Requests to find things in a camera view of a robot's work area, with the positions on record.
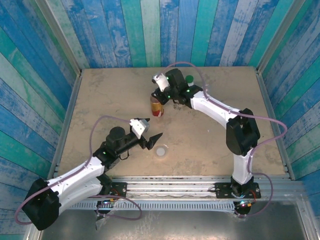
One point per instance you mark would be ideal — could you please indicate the amber tea bottle red label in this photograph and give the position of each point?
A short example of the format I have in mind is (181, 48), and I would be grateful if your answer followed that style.
(157, 108)

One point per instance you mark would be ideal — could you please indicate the green bottle cap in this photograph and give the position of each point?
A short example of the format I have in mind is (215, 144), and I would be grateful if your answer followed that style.
(190, 78)

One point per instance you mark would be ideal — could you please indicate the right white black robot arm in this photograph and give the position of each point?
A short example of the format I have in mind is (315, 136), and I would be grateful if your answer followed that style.
(212, 107)

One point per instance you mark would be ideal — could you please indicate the large translucent white cap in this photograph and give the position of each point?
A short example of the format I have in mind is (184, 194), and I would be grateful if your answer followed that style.
(161, 151)

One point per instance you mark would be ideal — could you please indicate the electronics board with LEDs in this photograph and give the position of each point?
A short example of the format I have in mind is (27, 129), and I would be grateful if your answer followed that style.
(243, 205)
(107, 202)

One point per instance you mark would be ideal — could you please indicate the steel sheet panel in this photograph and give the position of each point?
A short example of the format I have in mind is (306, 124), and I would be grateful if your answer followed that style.
(175, 225)

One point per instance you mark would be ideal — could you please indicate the aluminium mounting rail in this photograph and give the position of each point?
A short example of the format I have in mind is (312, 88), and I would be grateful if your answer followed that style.
(170, 187)

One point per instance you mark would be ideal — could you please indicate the aluminium table side rail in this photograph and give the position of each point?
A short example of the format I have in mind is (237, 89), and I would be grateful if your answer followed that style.
(65, 125)
(267, 100)

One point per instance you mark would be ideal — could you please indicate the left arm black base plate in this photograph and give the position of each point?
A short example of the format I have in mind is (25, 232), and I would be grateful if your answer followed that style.
(121, 188)

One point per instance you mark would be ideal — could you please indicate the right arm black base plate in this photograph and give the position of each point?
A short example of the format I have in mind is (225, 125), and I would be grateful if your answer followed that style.
(222, 190)

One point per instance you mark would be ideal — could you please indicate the aluminium frame post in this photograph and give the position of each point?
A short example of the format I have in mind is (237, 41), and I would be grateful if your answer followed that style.
(278, 37)
(60, 37)

